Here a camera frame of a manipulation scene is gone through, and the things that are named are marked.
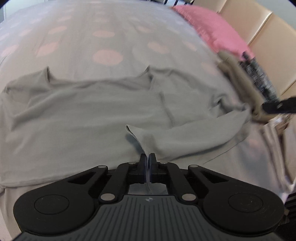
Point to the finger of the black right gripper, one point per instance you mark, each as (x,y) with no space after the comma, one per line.
(286,106)

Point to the black white patterned garment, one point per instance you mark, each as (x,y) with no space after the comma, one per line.
(259,78)

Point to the grey t-shirt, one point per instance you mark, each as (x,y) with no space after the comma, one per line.
(52,129)

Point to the beige padded headboard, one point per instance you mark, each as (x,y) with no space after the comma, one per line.
(270,38)

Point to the pink pillow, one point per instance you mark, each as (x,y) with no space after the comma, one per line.
(214,30)

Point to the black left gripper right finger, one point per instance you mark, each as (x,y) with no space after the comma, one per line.
(230,205)

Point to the olive khaki garment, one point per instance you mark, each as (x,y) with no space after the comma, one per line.
(243,85)

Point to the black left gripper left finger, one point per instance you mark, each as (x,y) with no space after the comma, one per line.
(68,204)

